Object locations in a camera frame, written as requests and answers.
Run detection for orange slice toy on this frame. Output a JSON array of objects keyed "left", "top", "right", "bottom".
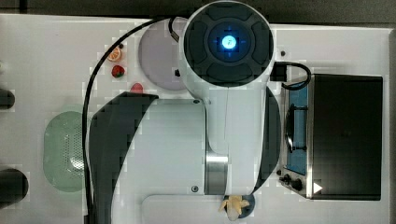
[{"left": 107, "top": 47, "right": 122, "bottom": 63}]

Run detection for green oval strainer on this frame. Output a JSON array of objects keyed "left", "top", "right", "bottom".
[{"left": 43, "top": 111, "right": 84, "bottom": 192}]

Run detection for black cylinder upper left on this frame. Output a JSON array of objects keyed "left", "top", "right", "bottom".
[{"left": 0, "top": 89, "right": 15, "bottom": 109}]

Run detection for black toaster oven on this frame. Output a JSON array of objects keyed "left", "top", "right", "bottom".
[{"left": 277, "top": 74, "right": 383, "bottom": 201}]

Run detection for black cylinder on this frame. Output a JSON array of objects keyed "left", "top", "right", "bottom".
[
  {"left": 0, "top": 89, "right": 15, "bottom": 109},
  {"left": 0, "top": 169, "right": 29, "bottom": 209}
]

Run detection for pink strawberry toy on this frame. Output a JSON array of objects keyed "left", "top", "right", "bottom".
[{"left": 130, "top": 82, "right": 144, "bottom": 93}]

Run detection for black cylinder lower left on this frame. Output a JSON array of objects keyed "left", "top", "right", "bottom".
[{"left": 0, "top": 169, "right": 29, "bottom": 209}]

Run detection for peeled banana toy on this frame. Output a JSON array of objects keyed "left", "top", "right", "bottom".
[{"left": 219, "top": 195, "right": 249, "bottom": 221}]

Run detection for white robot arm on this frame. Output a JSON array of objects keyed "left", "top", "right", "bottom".
[{"left": 89, "top": 0, "right": 275, "bottom": 224}]

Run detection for grey round plate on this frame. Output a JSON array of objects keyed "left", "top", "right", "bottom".
[{"left": 138, "top": 19, "right": 185, "bottom": 91}]

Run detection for dark red strawberry toy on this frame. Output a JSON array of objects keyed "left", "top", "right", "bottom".
[{"left": 111, "top": 65, "right": 125, "bottom": 78}]

